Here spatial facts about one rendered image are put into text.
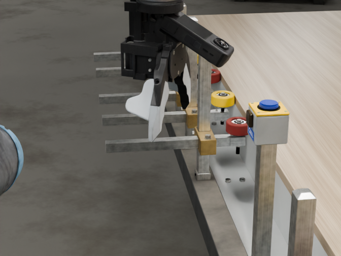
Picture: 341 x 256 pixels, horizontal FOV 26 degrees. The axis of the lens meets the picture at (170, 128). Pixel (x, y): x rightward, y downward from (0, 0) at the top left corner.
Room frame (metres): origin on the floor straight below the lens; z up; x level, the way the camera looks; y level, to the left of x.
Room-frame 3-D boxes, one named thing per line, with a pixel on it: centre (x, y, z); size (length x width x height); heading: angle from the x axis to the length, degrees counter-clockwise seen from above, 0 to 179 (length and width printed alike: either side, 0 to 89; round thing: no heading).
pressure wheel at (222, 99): (2.38, -0.18, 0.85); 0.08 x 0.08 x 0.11
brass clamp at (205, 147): (2.13, -0.11, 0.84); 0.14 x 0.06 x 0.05; 8
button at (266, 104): (1.42, -0.20, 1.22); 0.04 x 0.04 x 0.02
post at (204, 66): (2.16, -0.10, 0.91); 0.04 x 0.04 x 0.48; 8
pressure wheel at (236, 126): (2.13, -0.21, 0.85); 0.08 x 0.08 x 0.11
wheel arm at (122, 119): (2.35, 0.02, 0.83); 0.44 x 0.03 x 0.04; 98
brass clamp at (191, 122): (2.38, -0.07, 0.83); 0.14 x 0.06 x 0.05; 8
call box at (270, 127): (1.42, -0.20, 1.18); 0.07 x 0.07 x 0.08; 8
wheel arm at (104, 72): (2.85, 0.08, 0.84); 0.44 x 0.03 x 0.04; 98
